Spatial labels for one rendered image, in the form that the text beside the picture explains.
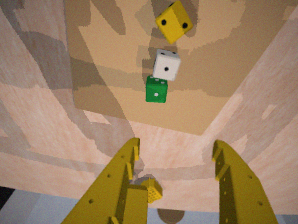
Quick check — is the green die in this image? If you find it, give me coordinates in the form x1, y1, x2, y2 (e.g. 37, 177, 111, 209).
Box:
146, 76, 168, 103

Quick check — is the yellow die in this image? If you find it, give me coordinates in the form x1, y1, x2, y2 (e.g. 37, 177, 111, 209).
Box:
155, 0, 193, 44

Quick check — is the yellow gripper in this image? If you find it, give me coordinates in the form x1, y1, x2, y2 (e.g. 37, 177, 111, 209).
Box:
61, 137, 278, 224

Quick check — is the tan square mat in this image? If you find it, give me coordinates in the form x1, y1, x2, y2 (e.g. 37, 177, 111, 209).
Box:
65, 0, 298, 136

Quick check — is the white die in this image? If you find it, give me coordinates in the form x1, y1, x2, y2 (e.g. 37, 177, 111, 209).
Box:
153, 49, 181, 81

